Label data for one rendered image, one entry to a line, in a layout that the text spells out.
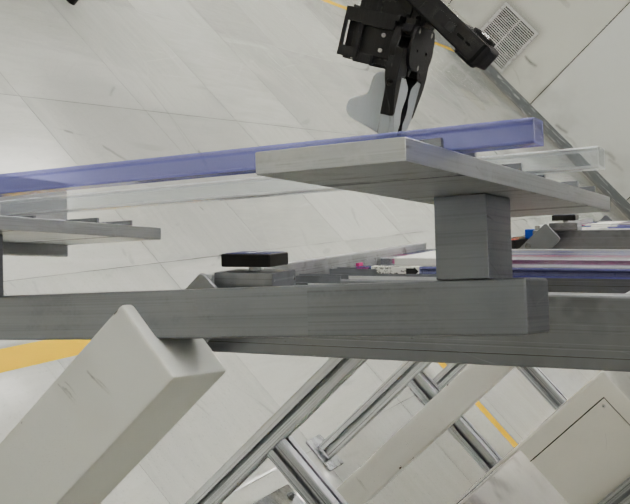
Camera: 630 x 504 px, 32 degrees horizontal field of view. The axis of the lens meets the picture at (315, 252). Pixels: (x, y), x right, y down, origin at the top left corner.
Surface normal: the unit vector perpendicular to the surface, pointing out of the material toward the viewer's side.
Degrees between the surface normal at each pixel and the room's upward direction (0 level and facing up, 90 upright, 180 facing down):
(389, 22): 90
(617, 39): 90
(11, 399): 0
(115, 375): 90
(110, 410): 90
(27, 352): 0
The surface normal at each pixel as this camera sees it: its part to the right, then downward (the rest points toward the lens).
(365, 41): -0.40, 0.06
